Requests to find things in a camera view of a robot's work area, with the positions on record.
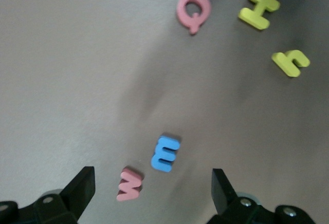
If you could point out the blue foam letter E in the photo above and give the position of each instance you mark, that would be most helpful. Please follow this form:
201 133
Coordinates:
158 161

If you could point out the yellow foam lowercase h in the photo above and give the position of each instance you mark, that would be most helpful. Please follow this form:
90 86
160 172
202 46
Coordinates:
285 63

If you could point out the yellow foam uppercase H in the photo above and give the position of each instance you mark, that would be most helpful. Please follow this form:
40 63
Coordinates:
259 10

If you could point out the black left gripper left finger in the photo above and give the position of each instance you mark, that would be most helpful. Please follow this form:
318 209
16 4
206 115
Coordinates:
77 195

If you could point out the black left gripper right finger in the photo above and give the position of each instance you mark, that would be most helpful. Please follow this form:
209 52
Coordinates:
223 195

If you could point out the pink foam letter w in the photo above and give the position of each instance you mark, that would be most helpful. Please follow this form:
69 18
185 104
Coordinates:
128 193

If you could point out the pink foam letter Q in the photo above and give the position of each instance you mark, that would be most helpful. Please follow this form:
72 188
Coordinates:
181 10

